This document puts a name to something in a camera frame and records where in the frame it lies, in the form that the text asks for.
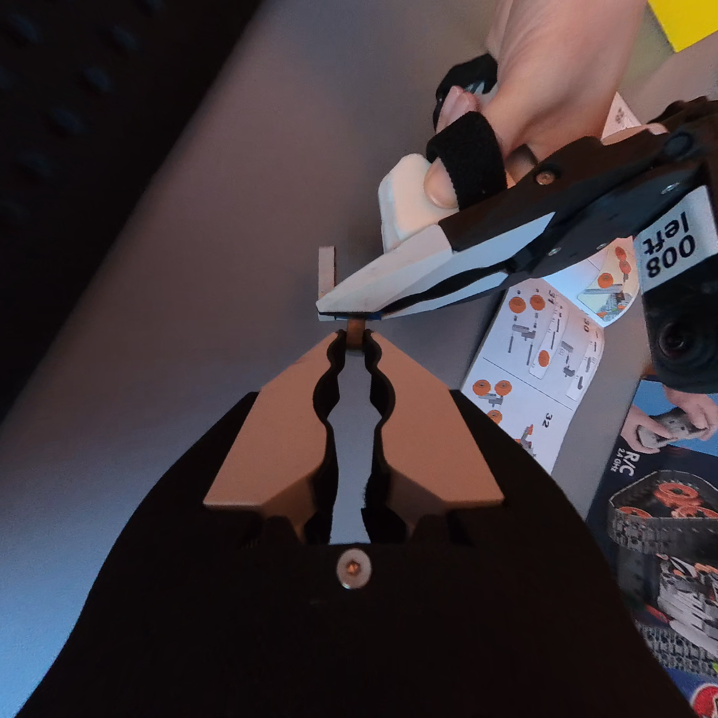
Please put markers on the yellow storage bin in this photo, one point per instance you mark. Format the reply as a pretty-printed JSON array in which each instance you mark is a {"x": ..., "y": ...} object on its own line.
[{"x": 684, "y": 22}]

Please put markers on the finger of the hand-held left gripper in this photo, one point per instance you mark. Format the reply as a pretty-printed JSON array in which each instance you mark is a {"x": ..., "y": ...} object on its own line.
[
  {"x": 392, "y": 275},
  {"x": 460, "y": 291}
]

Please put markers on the small white paper sheet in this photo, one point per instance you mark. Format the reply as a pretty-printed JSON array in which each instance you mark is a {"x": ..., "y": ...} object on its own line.
[{"x": 620, "y": 118}]

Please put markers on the person's left hand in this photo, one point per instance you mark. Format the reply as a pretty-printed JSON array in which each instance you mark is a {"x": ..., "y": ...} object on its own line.
[{"x": 561, "y": 67}]

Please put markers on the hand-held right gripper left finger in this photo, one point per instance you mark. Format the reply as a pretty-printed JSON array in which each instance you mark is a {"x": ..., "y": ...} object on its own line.
[{"x": 269, "y": 449}]

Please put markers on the black studded floor mat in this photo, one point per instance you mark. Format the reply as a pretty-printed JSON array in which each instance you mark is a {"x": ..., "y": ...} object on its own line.
[{"x": 67, "y": 140}]

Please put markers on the grey desk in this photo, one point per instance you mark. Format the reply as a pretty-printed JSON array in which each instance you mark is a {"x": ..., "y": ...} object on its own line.
[{"x": 196, "y": 280}]

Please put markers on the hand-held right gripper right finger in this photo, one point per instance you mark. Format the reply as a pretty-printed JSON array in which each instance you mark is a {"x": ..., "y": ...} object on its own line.
[{"x": 432, "y": 449}]

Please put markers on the grey beam with blue pins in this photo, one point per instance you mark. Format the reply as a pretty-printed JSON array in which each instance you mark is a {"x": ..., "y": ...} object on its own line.
[{"x": 327, "y": 275}]

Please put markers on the open instruction booklet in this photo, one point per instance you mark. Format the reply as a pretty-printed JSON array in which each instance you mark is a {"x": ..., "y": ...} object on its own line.
[{"x": 533, "y": 359}]

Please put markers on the robot kit box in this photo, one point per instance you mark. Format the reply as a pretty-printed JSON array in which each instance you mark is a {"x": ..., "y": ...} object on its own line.
[{"x": 662, "y": 533}]

